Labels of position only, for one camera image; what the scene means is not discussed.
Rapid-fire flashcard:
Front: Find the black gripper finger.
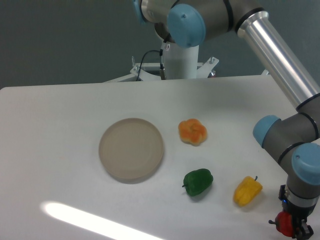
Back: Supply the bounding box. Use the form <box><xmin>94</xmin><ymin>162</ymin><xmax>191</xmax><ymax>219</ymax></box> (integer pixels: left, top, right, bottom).
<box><xmin>292</xmin><ymin>217</ymin><xmax>314</xmax><ymax>238</ymax></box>

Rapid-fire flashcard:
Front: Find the orange bread roll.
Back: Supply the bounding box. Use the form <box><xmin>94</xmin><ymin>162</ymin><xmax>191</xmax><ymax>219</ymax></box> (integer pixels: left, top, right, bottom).
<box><xmin>178</xmin><ymin>118</ymin><xmax>208</xmax><ymax>146</ymax></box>

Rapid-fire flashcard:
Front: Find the red bell pepper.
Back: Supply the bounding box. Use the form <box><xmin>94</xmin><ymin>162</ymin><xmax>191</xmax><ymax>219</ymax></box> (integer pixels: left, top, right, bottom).
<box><xmin>268</xmin><ymin>211</ymin><xmax>295</xmax><ymax>238</ymax></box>

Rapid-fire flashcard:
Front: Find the yellow bell pepper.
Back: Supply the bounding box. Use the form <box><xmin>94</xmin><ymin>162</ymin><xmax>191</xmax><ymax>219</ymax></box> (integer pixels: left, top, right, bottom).
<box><xmin>233</xmin><ymin>176</ymin><xmax>263</xmax><ymax>207</ymax></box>

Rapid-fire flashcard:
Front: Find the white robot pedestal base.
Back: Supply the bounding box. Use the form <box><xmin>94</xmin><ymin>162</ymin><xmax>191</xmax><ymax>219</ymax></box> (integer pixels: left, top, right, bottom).
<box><xmin>102</xmin><ymin>41</ymin><xmax>270</xmax><ymax>83</ymax></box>

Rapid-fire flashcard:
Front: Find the green bell pepper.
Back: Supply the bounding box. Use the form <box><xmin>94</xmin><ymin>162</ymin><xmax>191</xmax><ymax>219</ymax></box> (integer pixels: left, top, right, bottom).
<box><xmin>182</xmin><ymin>168</ymin><xmax>214</xmax><ymax>197</ymax></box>

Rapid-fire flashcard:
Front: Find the black cable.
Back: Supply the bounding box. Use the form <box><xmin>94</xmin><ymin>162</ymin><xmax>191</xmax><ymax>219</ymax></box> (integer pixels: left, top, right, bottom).
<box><xmin>136</xmin><ymin>34</ymin><xmax>172</xmax><ymax>82</ymax></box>

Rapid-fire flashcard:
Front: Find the beige round plate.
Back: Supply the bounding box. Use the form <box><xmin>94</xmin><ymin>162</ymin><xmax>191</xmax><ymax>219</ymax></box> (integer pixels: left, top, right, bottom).
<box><xmin>98</xmin><ymin>118</ymin><xmax>165</xmax><ymax>184</ymax></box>

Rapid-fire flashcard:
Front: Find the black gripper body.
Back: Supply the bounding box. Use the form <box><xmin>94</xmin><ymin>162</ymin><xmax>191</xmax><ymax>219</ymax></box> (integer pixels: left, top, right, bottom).
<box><xmin>278</xmin><ymin>184</ymin><xmax>316</xmax><ymax>224</ymax></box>

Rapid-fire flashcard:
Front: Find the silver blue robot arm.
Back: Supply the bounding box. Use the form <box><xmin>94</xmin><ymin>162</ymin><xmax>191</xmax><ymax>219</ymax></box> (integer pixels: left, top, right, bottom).
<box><xmin>133</xmin><ymin>0</ymin><xmax>320</xmax><ymax>240</ymax></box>

